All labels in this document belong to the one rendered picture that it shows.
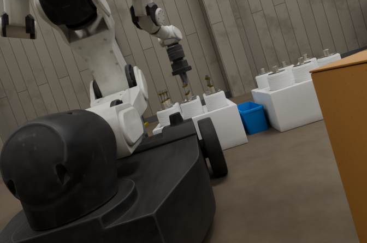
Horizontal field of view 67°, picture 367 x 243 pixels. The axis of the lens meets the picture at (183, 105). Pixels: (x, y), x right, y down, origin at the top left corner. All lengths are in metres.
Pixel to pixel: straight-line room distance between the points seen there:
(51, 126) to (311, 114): 1.08
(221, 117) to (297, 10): 2.72
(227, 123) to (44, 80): 2.99
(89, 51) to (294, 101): 0.85
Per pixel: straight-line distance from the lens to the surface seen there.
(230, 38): 3.34
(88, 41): 0.96
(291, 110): 1.28
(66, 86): 3.76
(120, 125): 0.59
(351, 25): 4.02
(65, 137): 0.45
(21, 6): 1.29
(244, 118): 1.36
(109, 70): 0.99
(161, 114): 1.26
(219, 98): 1.24
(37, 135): 0.47
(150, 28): 1.30
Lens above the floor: 0.33
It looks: 4 degrees down
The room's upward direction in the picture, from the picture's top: 18 degrees counter-clockwise
